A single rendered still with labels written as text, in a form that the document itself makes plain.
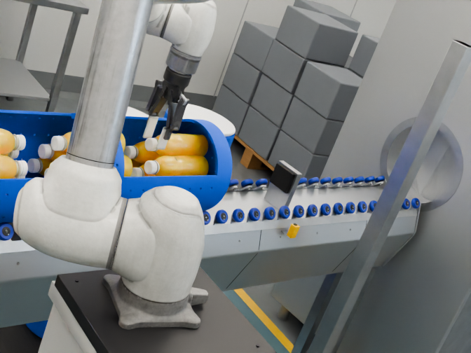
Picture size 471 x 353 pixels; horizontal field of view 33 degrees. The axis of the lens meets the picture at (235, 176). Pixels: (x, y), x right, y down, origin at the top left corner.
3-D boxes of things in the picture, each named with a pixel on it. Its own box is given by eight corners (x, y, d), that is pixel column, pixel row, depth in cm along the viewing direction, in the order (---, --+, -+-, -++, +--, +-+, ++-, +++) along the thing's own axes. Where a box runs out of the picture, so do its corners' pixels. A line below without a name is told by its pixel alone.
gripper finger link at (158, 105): (167, 88, 221) (164, 85, 221) (147, 116, 227) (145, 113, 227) (176, 90, 224) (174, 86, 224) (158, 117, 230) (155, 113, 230)
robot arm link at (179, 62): (188, 46, 224) (182, 65, 226) (165, 42, 218) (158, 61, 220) (208, 59, 218) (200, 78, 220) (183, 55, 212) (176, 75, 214)
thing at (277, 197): (286, 211, 280) (302, 174, 274) (279, 212, 277) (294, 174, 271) (268, 197, 286) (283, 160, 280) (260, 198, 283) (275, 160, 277)
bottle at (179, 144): (209, 155, 239) (162, 155, 226) (194, 159, 244) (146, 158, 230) (207, 132, 239) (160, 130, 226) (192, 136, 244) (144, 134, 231)
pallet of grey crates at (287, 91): (369, 209, 591) (436, 63, 549) (289, 206, 541) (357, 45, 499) (278, 137, 674) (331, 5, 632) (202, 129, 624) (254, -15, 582)
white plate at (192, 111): (226, 113, 324) (225, 115, 324) (162, 97, 313) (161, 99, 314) (243, 140, 300) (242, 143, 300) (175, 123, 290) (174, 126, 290)
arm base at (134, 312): (217, 328, 172) (224, 307, 170) (120, 329, 162) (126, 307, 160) (190, 280, 187) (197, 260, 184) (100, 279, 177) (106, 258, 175)
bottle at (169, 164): (200, 183, 238) (152, 184, 225) (190, 166, 241) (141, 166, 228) (212, 167, 234) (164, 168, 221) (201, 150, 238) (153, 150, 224)
